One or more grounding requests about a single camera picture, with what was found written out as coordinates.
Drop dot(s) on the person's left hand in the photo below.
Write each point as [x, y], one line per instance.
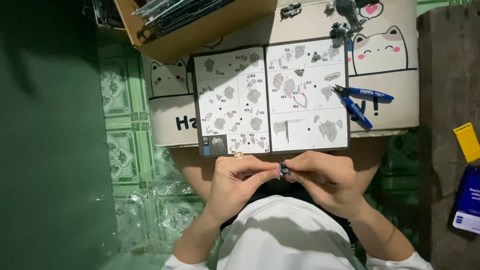
[234, 187]

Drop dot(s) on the person's right hand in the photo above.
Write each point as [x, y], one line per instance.
[324, 183]

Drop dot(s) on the small grey model part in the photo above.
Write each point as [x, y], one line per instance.
[284, 171]

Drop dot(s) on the person's white shirt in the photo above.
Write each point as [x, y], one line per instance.
[288, 236]

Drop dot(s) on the clear plastic bag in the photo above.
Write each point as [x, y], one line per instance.
[150, 210]

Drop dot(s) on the open instruction booklet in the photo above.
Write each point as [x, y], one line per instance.
[270, 97]

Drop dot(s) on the cat print folding table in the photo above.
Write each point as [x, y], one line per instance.
[382, 75]

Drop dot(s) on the tiny grey model bit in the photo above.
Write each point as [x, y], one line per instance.
[316, 57]

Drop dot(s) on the blue packet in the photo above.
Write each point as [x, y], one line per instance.
[468, 202]

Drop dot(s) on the yellow card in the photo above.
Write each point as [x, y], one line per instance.
[468, 141]

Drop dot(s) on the small dark model assembly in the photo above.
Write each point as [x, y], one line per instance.
[339, 30]

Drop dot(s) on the grey model assembly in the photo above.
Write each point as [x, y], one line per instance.
[348, 13]

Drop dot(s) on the cardboard box of part runners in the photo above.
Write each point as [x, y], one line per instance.
[176, 22]

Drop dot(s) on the dark grey model piece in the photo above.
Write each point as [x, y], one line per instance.
[291, 10]

